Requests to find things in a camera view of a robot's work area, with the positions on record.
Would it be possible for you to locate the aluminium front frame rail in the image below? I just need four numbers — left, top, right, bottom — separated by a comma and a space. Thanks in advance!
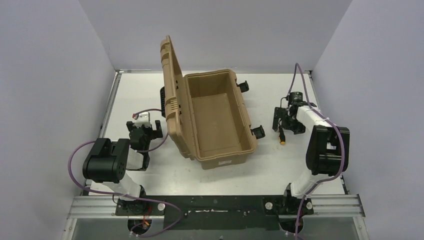
68, 194, 365, 220

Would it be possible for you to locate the black bin latch lower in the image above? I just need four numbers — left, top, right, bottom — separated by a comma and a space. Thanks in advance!
250, 125, 266, 140

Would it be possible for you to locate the black bin latch upper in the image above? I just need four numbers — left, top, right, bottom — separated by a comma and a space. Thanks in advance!
236, 80, 250, 93

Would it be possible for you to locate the black bin latch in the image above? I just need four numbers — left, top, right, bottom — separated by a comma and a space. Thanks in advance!
250, 125, 266, 140
236, 80, 250, 93

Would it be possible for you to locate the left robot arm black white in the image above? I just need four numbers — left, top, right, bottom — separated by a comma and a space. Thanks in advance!
82, 120, 164, 216

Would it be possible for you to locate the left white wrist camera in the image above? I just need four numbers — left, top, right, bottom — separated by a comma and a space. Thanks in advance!
132, 111, 152, 128

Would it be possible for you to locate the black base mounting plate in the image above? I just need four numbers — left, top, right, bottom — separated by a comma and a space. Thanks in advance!
115, 195, 314, 232

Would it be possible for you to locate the tan hinged bin lid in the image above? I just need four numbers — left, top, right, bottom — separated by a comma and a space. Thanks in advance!
160, 35, 195, 160

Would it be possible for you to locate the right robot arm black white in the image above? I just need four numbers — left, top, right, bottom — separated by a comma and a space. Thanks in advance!
272, 91, 350, 215

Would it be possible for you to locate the black lid handle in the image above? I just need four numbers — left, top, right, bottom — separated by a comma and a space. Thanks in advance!
159, 86, 166, 118

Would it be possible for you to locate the tan plastic storage bin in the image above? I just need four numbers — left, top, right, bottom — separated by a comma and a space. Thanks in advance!
185, 69, 258, 170

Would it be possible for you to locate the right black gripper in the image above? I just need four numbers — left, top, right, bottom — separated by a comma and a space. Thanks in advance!
274, 108, 306, 136

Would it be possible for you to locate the yellow black handled screwdriver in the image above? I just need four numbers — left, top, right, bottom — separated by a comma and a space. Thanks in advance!
278, 126, 286, 145

